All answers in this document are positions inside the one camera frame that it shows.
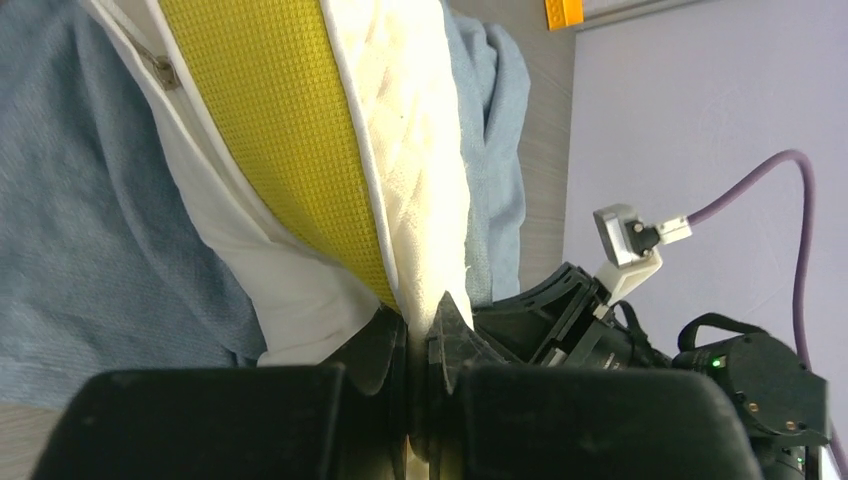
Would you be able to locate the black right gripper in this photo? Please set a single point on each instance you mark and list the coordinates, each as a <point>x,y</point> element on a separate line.
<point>565,322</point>

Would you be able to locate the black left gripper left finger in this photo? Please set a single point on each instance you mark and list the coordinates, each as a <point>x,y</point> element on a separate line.
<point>341,419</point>

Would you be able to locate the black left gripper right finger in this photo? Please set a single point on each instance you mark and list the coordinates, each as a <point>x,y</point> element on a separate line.
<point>491,420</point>

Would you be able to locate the cream pillow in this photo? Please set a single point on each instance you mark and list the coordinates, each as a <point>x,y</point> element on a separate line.
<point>316,146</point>

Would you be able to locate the blue pillowcase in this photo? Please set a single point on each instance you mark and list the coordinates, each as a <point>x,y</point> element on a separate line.
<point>101,266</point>

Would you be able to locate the yellow plastic bin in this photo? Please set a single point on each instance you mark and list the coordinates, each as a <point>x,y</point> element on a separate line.
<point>561,14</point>

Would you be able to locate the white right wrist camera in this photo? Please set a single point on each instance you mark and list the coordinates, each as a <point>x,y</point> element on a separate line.
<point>631,247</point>

